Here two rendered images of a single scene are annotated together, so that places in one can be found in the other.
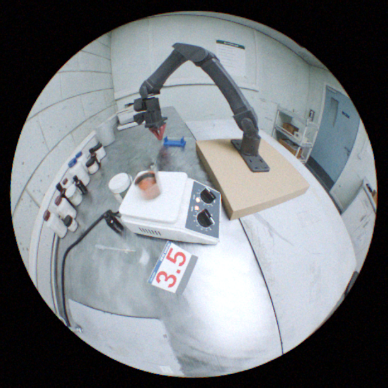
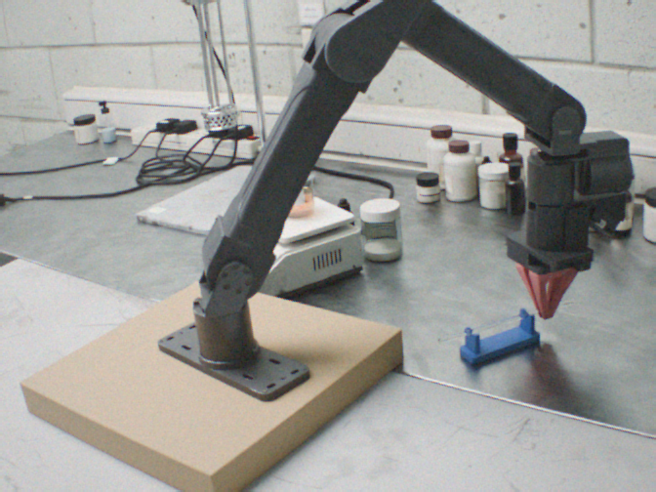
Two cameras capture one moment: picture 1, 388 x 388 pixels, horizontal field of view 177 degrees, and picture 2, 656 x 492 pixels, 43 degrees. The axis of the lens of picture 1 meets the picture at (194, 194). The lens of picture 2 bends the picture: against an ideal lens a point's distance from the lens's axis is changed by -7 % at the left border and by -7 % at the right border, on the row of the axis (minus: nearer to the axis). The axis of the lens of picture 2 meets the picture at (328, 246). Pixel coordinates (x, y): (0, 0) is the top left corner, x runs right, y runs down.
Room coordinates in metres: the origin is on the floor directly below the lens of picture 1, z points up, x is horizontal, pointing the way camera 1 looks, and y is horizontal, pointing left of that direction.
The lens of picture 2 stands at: (1.13, -0.66, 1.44)
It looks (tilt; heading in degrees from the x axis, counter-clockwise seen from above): 23 degrees down; 141
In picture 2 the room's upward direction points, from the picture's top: 6 degrees counter-clockwise
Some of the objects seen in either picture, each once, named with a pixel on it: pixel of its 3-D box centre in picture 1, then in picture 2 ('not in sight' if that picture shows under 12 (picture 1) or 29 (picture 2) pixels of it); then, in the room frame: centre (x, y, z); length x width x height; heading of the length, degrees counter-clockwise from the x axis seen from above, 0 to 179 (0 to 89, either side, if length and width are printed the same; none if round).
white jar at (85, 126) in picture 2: not in sight; (86, 129); (-0.92, 0.27, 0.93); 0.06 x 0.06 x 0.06
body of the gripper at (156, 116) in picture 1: (155, 116); (550, 227); (0.56, 0.15, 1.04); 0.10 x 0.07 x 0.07; 162
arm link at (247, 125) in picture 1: (251, 126); (224, 275); (0.37, -0.19, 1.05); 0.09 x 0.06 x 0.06; 150
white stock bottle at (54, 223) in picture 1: (54, 223); (442, 156); (0.09, 0.48, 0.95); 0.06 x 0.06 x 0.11
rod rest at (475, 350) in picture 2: (174, 140); (500, 334); (0.54, 0.08, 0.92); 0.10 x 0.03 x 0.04; 72
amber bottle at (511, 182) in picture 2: (79, 184); (514, 187); (0.28, 0.44, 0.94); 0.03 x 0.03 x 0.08
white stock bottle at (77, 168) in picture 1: (78, 172); not in sight; (0.33, 0.48, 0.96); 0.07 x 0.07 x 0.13
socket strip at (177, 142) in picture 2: not in sight; (194, 139); (-0.56, 0.37, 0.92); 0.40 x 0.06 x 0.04; 11
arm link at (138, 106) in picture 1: (144, 98); (580, 145); (0.58, 0.19, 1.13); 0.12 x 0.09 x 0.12; 60
